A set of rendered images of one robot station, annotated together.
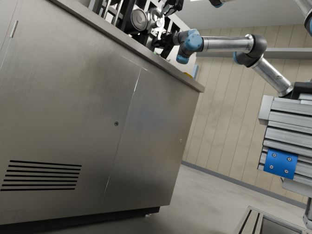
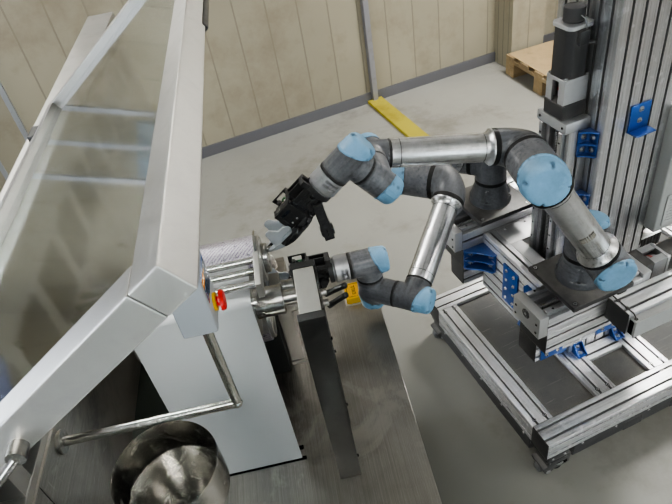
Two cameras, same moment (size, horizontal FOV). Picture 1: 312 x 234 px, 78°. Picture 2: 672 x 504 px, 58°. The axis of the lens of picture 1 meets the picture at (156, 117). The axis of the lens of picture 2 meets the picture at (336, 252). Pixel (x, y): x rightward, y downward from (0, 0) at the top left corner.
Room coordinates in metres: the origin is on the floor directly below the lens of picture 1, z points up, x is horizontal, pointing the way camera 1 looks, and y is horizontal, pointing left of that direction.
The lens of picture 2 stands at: (0.33, 0.93, 2.20)
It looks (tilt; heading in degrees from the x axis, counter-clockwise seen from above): 40 degrees down; 311
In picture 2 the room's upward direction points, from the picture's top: 11 degrees counter-clockwise
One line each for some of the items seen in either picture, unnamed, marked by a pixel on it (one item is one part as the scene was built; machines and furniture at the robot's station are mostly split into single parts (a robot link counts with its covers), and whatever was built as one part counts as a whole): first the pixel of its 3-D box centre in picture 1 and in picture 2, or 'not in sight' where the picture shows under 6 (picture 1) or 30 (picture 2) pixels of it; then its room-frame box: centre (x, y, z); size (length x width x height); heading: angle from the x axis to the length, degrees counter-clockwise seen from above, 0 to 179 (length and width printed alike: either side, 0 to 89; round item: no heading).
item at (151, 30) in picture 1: (148, 43); (292, 319); (1.19, 0.17, 1.05); 0.06 x 0.05 x 0.31; 44
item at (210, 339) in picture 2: not in sight; (220, 363); (0.89, 0.60, 1.51); 0.02 x 0.02 x 0.20
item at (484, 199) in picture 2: not in sight; (490, 187); (1.07, -0.83, 0.87); 0.15 x 0.15 x 0.10
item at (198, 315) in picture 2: not in sight; (196, 292); (0.89, 0.59, 1.66); 0.07 x 0.07 x 0.10; 44
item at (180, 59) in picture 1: (185, 52); (376, 289); (1.08, -0.06, 1.01); 0.11 x 0.08 x 0.11; 8
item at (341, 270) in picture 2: (178, 38); (340, 268); (1.15, 0.00, 1.11); 0.08 x 0.05 x 0.08; 134
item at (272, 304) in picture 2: not in sight; (269, 301); (1.06, 0.34, 1.34); 0.06 x 0.06 x 0.06; 44
